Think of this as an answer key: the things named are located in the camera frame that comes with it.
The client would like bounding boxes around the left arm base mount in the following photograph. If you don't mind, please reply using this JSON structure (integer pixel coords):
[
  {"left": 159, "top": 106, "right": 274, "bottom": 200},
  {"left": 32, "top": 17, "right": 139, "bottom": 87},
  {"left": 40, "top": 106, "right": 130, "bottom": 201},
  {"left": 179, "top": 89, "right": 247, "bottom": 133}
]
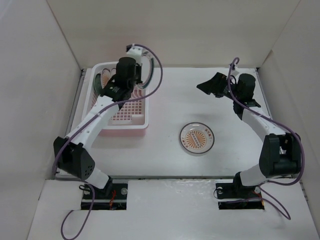
[{"left": 78, "top": 179, "right": 128, "bottom": 211}]

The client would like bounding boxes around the small blue patterned plate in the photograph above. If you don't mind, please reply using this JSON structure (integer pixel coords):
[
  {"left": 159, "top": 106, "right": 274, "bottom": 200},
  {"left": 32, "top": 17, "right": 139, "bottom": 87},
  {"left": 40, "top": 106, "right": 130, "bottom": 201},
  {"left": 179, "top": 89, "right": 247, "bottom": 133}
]
[{"left": 93, "top": 73, "right": 103, "bottom": 95}]

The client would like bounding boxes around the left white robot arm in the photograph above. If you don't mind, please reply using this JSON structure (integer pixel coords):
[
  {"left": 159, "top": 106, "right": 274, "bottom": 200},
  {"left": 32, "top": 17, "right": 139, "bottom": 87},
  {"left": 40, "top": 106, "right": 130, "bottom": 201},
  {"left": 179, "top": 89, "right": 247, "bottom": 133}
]
[{"left": 52, "top": 55, "right": 142, "bottom": 199}]

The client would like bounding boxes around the pink white dish rack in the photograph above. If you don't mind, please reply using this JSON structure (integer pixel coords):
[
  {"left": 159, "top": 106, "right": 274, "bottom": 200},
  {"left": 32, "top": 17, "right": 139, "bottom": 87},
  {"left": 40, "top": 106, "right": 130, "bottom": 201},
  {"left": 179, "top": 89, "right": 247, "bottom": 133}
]
[{"left": 81, "top": 61, "right": 149, "bottom": 137}]

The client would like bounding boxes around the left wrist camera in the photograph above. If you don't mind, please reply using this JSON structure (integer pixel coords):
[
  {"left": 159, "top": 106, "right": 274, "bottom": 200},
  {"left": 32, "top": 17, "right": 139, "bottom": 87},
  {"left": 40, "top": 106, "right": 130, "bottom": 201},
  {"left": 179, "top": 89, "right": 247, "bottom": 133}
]
[{"left": 126, "top": 44, "right": 144, "bottom": 62}]

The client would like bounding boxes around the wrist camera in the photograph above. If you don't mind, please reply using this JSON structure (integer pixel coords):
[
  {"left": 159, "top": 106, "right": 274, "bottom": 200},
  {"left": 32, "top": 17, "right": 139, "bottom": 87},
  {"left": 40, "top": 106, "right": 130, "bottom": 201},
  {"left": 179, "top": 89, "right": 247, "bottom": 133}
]
[
  {"left": 126, "top": 44, "right": 144, "bottom": 62},
  {"left": 229, "top": 65, "right": 240, "bottom": 77}
]

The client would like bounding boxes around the orange sunburst plate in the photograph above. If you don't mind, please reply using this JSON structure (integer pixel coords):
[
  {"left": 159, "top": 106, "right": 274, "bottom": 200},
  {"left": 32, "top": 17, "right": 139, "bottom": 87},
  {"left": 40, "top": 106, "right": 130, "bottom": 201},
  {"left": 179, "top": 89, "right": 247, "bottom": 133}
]
[
  {"left": 179, "top": 122, "right": 215, "bottom": 156},
  {"left": 100, "top": 68, "right": 116, "bottom": 88}
]

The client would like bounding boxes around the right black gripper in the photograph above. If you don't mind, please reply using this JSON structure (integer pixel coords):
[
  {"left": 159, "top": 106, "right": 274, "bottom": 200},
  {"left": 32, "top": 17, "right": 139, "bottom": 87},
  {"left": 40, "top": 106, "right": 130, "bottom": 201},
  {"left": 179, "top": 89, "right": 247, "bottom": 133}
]
[{"left": 196, "top": 72, "right": 241, "bottom": 101}]

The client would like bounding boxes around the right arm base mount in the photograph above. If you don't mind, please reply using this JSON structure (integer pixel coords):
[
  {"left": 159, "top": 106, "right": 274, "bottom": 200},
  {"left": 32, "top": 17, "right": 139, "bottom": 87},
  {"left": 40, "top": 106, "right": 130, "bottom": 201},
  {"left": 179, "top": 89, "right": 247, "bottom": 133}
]
[{"left": 214, "top": 172, "right": 265, "bottom": 210}]

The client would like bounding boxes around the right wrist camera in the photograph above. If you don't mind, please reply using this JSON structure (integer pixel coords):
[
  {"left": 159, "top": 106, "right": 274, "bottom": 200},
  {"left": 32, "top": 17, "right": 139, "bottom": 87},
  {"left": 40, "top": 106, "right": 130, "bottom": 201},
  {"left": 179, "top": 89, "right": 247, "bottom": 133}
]
[{"left": 229, "top": 65, "right": 240, "bottom": 77}]

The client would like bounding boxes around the green red rimmed plate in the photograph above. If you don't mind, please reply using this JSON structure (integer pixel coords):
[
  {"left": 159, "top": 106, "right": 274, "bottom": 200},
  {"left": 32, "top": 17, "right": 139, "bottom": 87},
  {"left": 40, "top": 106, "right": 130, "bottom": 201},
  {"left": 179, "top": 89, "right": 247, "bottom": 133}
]
[{"left": 138, "top": 50, "right": 155, "bottom": 90}]

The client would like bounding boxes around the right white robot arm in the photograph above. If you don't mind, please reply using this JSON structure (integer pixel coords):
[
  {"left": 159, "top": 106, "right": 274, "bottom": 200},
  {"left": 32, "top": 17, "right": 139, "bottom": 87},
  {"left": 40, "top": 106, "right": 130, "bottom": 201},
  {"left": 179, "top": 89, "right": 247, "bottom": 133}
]
[{"left": 196, "top": 72, "right": 302, "bottom": 197}]

